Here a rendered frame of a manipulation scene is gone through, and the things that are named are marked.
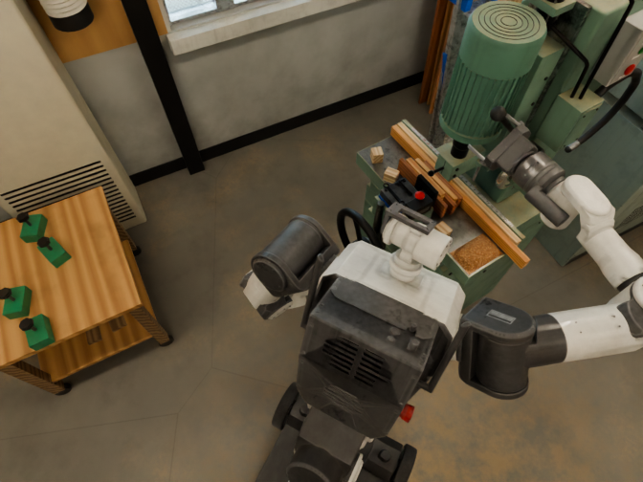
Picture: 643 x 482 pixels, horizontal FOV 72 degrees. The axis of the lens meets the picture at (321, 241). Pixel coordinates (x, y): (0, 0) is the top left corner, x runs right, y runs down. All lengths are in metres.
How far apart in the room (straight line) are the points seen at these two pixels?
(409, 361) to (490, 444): 1.54
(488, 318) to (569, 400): 1.60
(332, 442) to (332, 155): 2.09
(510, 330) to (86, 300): 1.55
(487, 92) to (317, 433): 0.88
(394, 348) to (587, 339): 0.36
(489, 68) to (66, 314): 1.65
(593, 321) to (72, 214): 1.94
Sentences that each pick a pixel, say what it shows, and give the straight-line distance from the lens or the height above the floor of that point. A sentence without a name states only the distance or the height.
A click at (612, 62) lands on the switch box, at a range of 1.40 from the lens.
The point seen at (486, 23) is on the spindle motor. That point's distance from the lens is 1.16.
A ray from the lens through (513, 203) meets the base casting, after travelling 1.75.
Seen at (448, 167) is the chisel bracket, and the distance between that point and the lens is 1.43.
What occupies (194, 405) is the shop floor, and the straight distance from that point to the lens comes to 2.21.
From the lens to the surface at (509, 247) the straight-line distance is 1.46.
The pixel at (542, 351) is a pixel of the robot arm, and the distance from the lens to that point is 0.87.
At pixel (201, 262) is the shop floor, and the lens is 2.48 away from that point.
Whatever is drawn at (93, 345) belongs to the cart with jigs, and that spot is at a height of 0.18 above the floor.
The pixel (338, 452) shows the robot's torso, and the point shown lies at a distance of 1.02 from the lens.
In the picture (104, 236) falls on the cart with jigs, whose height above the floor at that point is 0.53.
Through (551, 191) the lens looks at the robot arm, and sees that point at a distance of 1.08.
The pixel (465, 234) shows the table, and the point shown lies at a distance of 1.49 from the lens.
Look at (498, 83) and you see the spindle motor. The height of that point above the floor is 1.40.
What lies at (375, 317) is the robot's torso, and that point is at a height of 1.40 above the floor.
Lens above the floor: 2.10
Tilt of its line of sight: 59 degrees down
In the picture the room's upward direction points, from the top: straight up
